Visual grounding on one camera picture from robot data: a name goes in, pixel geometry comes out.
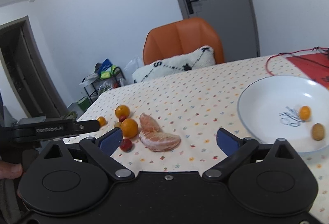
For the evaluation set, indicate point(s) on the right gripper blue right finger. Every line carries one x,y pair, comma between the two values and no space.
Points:
237,151

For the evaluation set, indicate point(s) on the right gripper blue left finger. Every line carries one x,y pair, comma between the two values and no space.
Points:
99,151

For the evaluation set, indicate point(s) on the red cherry tomato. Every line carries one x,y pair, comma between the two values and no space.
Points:
126,145

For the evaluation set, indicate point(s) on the small kumquat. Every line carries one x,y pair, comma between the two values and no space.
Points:
102,121
305,113

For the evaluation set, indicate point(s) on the green-brown round fruit back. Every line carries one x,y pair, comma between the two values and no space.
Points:
117,125

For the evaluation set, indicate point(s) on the green-brown round fruit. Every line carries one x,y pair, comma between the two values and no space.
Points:
318,132
117,125

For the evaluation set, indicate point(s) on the mandarin orange front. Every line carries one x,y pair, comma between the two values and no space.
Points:
129,128

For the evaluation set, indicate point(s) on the mandarin orange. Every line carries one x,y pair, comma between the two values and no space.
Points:
129,128
122,111

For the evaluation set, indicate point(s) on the mandarin orange back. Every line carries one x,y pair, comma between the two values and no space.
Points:
122,111

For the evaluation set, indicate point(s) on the peeled citrus segment small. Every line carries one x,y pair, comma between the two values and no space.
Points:
148,124

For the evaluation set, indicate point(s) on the peeled citrus segment large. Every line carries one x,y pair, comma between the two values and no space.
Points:
159,141

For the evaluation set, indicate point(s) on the green-brown round fruit front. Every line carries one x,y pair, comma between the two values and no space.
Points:
318,132

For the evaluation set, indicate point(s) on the person's left hand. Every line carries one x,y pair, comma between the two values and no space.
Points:
10,171

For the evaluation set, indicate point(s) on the floral tablecloth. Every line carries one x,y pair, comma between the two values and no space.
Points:
192,105

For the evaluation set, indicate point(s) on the white plate blue rim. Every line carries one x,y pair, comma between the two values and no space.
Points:
269,109

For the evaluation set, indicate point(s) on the black metal shelf rack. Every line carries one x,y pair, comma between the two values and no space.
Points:
95,84

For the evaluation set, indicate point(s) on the clear plastic bag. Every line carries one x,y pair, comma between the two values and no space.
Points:
132,66

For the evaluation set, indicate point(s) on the white black fluffy pillow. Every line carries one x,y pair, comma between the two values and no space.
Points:
201,58

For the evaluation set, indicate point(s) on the red orange cat mat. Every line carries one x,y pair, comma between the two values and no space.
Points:
315,66

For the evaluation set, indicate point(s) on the orange chair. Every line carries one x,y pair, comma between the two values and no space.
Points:
181,37

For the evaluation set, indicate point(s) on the black door handle lock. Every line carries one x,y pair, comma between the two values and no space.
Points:
189,4

